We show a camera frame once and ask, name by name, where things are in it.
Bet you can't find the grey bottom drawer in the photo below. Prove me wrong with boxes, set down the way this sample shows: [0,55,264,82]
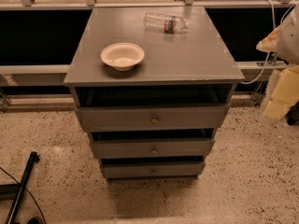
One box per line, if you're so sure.
[101,161,205,179]

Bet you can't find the grey drawer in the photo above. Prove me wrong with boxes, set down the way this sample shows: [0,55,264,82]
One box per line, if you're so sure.
[90,138,215,159]
[76,105,229,133]
[101,161,205,179]

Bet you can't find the dark robot base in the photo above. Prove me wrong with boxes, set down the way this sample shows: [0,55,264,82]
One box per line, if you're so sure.
[286,102,299,125]

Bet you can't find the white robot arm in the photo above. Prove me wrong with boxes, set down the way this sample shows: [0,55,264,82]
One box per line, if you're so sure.
[256,6,299,120]

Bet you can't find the grey drawer cabinet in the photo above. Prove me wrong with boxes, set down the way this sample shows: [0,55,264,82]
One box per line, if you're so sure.
[64,7,244,168]

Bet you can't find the grey top drawer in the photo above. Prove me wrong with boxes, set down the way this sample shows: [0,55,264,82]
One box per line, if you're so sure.
[76,105,229,133]

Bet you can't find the grey middle drawer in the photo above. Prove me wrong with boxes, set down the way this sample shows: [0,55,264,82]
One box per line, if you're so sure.
[90,138,215,159]

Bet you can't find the white paper bowl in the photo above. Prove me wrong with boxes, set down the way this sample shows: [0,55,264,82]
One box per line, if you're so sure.
[100,43,145,71]

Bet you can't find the clear plastic water bottle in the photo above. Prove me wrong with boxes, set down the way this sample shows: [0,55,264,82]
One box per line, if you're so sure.
[143,12,189,34]

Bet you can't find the black stand leg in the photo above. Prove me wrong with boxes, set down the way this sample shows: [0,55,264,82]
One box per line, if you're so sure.
[0,151,39,224]

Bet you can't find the metal railing frame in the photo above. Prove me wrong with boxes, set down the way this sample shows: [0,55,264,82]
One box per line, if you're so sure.
[0,0,299,114]

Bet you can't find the thin black cable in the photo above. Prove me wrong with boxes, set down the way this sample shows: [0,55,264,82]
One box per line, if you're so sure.
[0,166,48,224]

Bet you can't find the white cable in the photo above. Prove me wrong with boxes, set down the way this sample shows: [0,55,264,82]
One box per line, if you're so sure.
[238,0,299,86]

